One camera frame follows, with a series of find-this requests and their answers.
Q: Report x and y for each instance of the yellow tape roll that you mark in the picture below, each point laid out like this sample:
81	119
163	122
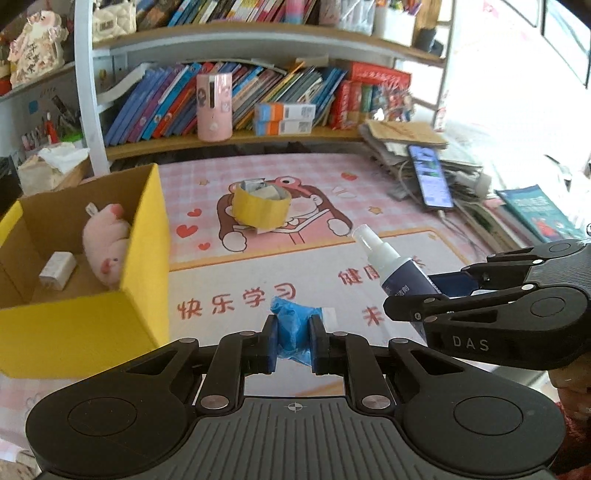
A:
244	210

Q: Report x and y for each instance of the tissue box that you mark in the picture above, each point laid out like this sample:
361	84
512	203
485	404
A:
46	170

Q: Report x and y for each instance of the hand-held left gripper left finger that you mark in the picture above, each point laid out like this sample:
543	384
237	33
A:
268	346

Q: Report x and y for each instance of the pink pig plush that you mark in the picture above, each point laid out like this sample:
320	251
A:
108	244

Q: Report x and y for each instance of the white quilted handbag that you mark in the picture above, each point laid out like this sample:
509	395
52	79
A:
113	23

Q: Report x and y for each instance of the white desk shelf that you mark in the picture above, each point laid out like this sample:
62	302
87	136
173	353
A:
27	97

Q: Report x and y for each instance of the person's right hand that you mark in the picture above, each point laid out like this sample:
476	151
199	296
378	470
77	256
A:
568	381

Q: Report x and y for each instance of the red white figurine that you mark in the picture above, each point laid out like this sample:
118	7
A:
51	129

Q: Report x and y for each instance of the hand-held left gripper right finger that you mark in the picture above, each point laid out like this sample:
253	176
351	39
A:
321	346

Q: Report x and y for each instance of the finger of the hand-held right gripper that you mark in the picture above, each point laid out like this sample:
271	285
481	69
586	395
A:
461	302
508	263

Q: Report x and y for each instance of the teal book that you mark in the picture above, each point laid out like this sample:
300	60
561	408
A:
535	212

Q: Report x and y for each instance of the pink humidifier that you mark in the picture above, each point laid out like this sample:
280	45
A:
213	108

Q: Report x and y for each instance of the person's right forearm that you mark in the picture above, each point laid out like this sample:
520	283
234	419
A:
577	429

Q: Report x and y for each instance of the yellow cardboard box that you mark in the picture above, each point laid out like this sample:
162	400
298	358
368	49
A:
69	332

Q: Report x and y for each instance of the blue plastic bag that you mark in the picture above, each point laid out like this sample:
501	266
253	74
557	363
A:
291	327

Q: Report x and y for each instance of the wooden bookshelf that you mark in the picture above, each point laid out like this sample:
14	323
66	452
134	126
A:
231	41

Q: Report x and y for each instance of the smartphone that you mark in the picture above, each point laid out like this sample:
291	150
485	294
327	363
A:
430	177

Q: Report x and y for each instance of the navy white spray bottle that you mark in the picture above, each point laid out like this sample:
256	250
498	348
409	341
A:
406	277

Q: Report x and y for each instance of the stack of papers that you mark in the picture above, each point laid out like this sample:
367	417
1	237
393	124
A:
397	134

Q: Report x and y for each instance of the pink floral doll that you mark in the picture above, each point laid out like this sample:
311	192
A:
37	50

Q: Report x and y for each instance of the white power adapter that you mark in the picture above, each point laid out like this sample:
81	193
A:
478	184

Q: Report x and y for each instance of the row of books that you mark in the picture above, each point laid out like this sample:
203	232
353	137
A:
221	9
161	101

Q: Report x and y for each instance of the white pen holder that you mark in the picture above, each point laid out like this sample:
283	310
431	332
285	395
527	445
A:
392	25

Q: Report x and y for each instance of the white charger plug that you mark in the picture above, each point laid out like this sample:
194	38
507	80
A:
57	272

